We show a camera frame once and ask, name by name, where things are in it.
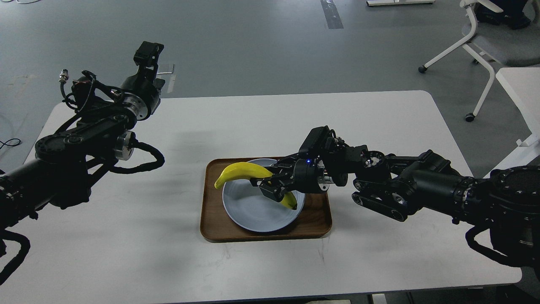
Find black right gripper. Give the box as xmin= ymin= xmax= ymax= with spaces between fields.
xmin=249 ymin=155 xmax=338 ymax=204

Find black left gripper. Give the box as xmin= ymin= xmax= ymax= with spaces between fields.
xmin=120 ymin=41 xmax=165 ymax=121

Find yellow banana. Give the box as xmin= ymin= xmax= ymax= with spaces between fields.
xmin=214 ymin=162 xmax=297 ymax=210

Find light blue plate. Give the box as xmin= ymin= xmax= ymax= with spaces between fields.
xmin=221 ymin=158 xmax=305 ymax=232

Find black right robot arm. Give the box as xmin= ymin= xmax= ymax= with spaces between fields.
xmin=249 ymin=126 xmax=540 ymax=276

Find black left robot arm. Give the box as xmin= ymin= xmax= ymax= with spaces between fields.
xmin=0 ymin=41 xmax=165 ymax=283

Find brown wooden tray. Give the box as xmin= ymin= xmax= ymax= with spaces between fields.
xmin=200 ymin=158 xmax=332 ymax=242

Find white office chair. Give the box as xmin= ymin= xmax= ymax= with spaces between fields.
xmin=418 ymin=0 xmax=540 ymax=122

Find white side table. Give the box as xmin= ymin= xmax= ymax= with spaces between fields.
xmin=483 ymin=67 xmax=540 ymax=178

